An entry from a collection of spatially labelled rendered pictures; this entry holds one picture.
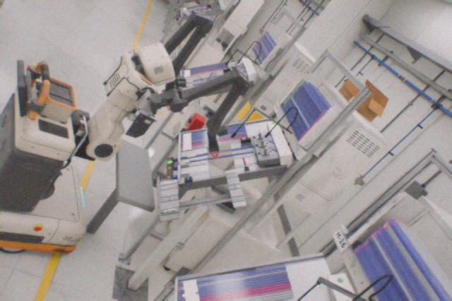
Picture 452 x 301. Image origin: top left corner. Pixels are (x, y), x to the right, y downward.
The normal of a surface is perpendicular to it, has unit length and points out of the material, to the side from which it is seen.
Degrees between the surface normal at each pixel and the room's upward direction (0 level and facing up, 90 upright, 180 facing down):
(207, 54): 90
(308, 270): 45
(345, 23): 90
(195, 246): 90
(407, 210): 90
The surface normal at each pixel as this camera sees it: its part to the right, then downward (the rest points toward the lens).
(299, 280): -0.12, -0.84
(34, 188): 0.37, 0.64
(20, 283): 0.61, -0.71
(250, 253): 0.11, 0.51
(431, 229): -0.79, -0.48
